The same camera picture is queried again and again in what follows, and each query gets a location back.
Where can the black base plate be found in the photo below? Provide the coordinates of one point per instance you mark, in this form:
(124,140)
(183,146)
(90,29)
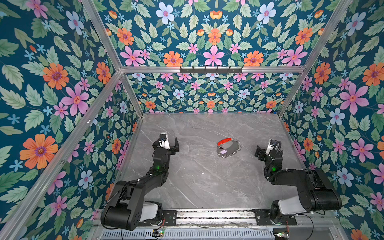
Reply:
(167,218)
(265,218)

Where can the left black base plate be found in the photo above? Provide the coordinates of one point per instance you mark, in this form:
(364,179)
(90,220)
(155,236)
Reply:
(167,218)

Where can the black hook rack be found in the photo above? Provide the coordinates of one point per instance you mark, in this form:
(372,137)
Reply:
(210,70)

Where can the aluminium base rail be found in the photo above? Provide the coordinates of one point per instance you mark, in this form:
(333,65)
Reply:
(245,218)

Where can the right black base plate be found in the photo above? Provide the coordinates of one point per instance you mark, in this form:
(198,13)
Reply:
(265,218)

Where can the red keyring with metal rings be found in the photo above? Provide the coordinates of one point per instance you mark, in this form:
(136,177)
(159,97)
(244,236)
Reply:
(231,145)

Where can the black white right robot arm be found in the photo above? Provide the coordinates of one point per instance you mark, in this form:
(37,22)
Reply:
(314,190)

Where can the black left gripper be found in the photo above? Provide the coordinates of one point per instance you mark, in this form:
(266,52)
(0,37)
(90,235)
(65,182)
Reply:
(171,150)

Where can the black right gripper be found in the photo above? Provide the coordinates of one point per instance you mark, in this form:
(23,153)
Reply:
(262,153)

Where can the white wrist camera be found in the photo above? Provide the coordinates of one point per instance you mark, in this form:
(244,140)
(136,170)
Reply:
(271,145)
(164,141)

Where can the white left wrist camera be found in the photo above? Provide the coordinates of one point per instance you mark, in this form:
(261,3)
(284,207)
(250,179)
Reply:
(164,141)

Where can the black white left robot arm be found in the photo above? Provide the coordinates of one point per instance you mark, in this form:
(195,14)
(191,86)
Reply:
(126,206)

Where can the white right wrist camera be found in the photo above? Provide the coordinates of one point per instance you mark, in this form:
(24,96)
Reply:
(271,145)

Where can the white perforated cable duct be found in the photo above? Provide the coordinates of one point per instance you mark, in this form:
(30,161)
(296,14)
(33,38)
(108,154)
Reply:
(189,234)

